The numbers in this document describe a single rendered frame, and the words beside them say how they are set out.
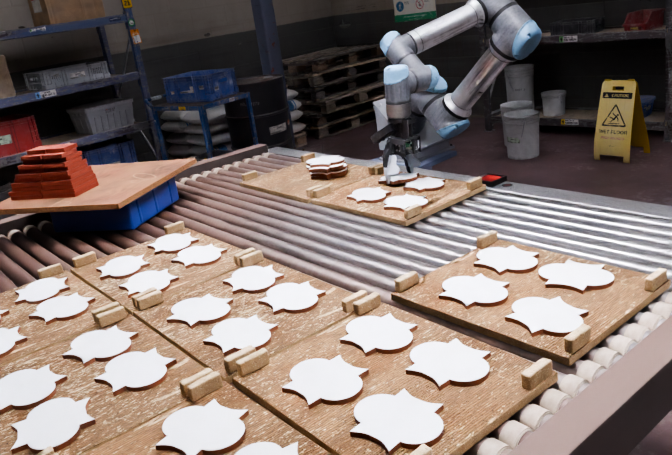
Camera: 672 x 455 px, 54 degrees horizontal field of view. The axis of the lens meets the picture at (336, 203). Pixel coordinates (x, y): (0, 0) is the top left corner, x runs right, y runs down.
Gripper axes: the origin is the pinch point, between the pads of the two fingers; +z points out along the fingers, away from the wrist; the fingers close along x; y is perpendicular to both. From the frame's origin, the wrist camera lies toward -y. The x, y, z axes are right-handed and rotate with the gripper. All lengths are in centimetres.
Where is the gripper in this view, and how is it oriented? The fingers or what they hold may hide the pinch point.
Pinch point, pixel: (398, 177)
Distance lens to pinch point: 212.3
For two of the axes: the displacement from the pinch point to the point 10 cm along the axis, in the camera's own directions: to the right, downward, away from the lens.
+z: 1.0, 9.4, 3.3
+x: 7.5, -2.9, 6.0
